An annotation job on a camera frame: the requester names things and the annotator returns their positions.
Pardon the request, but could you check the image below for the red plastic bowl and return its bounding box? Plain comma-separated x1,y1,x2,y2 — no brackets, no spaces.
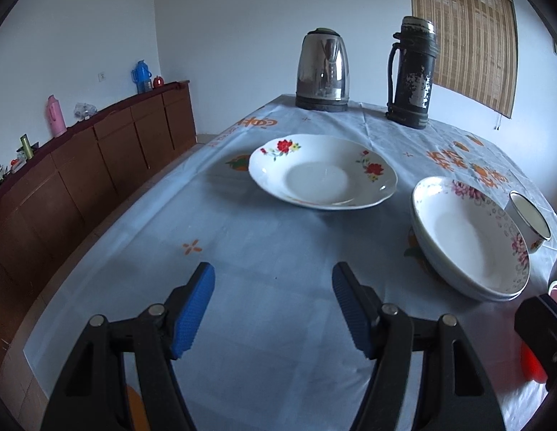
518,279,557,384

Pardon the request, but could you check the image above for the white enamel bowl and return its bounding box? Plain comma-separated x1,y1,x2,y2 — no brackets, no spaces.
505,191,551,254

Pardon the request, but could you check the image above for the large pink-floral white plate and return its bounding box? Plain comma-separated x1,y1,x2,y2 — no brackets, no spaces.
410,176,530,295

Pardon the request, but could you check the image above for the red-flower white plate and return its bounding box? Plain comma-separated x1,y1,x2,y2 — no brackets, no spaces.
248,134,399,211

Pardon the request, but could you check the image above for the blue patterned ceramic plate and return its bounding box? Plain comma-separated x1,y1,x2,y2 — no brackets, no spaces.
422,250,521,302

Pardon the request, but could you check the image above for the white persimmon print tablecloth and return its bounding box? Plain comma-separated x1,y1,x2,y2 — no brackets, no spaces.
24,96,557,430

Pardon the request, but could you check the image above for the brown wooden sideboard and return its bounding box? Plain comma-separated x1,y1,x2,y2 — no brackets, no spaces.
0,81,196,369

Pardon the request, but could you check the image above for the clutter on sideboard end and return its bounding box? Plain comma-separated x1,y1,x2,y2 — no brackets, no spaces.
0,158,26,185

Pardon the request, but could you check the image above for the green gold canister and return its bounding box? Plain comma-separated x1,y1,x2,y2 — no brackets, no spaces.
20,134,34,159

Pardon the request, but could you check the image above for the pink thermos bottle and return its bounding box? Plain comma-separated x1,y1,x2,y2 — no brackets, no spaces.
46,94,67,137

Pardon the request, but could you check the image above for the crumpled plastic bag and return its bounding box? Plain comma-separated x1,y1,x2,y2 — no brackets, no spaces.
74,102,98,121

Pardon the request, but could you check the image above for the black thermos flask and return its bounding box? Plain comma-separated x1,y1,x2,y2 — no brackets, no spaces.
386,16,439,129

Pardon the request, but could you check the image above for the bamboo window blind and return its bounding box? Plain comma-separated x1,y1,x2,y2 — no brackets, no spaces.
411,0,518,118

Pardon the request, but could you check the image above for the small red object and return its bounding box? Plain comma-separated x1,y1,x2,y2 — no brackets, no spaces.
153,76,165,89

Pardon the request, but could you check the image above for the blue thermos bottle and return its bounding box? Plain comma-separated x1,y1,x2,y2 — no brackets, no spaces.
132,59,153,94

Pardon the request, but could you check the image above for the stainless steel electric kettle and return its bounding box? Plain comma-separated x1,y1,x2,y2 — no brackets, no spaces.
295,27,350,112

